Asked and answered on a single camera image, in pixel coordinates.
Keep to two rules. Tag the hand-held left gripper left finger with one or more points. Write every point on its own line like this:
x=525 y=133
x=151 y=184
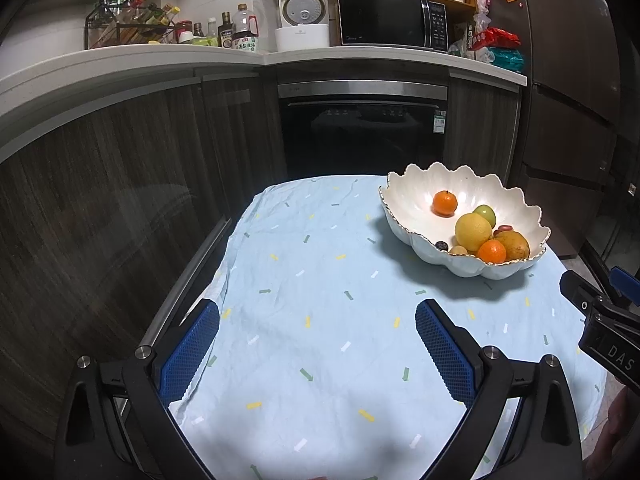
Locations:
x=192 y=355

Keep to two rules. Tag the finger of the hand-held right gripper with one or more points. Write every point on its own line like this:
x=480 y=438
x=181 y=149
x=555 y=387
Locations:
x=575 y=287
x=629 y=286

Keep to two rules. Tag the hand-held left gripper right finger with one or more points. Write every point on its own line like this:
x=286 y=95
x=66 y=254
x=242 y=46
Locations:
x=445 y=355

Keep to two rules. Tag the yellow mango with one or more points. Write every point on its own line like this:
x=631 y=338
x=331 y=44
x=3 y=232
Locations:
x=517 y=246

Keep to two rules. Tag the orange tangerine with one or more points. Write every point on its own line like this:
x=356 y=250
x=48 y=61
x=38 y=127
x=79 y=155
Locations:
x=444 y=203
x=492 y=252

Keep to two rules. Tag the small red fruit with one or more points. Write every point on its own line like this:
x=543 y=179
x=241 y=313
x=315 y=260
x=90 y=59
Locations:
x=503 y=229

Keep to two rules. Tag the small tan fruit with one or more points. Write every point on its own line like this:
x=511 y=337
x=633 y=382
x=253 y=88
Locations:
x=458 y=250

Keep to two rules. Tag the small dark fruit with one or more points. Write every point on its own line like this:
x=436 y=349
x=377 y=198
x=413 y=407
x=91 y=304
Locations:
x=441 y=245

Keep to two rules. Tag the green round fruit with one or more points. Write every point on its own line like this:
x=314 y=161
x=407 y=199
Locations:
x=486 y=214

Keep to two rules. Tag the large yellow citrus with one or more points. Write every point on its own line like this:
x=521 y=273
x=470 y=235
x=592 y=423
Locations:
x=472 y=232

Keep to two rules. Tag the white scalloped bowl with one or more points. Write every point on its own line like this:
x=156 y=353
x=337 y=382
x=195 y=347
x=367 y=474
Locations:
x=415 y=200

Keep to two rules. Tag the person's right hand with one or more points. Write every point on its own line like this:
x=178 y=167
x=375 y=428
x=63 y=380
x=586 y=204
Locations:
x=620 y=430

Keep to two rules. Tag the light blue tablecloth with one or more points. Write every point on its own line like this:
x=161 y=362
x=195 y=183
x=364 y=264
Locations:
x=310 y=270

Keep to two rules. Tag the narrow dark wood cabinet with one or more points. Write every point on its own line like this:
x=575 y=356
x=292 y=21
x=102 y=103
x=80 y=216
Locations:
x=480 y=130

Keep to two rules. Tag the dark wood base cabinets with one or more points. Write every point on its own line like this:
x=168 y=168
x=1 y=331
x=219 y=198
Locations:
x=100 y=185

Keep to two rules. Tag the dark grey refrigerator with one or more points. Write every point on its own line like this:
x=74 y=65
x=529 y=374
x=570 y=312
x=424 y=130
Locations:
x=565 y=60

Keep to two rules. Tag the black built-in dishwasher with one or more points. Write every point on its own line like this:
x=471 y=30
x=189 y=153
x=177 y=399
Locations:
x=360 y=135

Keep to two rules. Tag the teal packet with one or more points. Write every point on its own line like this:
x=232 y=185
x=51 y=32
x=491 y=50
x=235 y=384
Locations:
x=507 y=58

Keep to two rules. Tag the red snack bag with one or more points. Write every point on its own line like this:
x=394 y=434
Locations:
x=497 y=37

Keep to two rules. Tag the white food packets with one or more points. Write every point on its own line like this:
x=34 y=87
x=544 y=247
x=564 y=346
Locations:
x=462 y=42

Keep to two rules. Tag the white plastic bags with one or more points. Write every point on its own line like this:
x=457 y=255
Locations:
x=481 y=7

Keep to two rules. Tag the white kitchen countertop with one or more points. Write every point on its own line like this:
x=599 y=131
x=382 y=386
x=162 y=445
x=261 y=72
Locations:
x=150 y=60

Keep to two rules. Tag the yellow-green squeeze bottle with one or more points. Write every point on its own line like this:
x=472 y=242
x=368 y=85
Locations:
x=197 y=41

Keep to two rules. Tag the dark glass bottle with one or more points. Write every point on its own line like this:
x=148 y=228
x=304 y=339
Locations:
x=226 y=32

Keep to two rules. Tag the small white-capped bottle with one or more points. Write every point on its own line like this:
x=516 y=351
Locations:
x=212 y=30

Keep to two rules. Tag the red-lidded jar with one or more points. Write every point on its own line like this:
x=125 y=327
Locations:
x=184 y=27

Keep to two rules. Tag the black microwave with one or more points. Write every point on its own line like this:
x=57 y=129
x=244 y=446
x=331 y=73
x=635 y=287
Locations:
x=380 y=22

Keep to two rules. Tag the white rice cooker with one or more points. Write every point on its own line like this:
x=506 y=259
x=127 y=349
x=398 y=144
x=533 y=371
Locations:
x=302 y=35

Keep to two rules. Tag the row of condiment bottles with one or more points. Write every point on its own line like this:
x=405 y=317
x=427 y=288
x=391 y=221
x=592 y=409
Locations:
x=135 y=17

